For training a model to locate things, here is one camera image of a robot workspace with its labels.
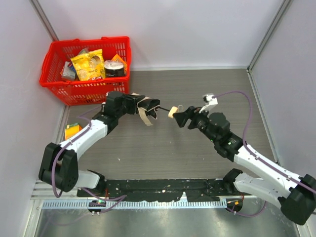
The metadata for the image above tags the yellow chips bag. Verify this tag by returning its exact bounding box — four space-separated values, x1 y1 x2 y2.
71 49 105 81

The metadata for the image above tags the orange snack packet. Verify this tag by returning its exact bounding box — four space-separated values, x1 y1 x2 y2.
111 54 127 77

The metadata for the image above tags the grey small box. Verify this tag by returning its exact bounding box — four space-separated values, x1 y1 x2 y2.
60 61 76 80

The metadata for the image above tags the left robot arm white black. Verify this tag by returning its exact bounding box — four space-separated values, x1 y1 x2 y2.
39 91 145 198

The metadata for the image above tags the beige and black umbrella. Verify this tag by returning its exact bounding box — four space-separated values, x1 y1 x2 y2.
131 93 183 126

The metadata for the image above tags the black cd spindle case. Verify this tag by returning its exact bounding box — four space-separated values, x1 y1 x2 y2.
104 60 125 78

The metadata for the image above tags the orange juice carton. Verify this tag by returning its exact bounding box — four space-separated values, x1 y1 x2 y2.
65 123 82 140

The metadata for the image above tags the white slotted cable duct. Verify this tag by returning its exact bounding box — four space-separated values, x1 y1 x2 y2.
42 198 227 210

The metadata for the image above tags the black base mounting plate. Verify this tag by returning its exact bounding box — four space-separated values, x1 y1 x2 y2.
91 179 241 202

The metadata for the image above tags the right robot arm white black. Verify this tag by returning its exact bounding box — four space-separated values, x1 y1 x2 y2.
168 106 316 225

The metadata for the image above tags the red plastic shopping basket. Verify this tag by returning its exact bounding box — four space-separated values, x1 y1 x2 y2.
39 36 132 106

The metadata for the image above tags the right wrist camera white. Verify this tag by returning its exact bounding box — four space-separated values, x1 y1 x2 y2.
199 93 218 114

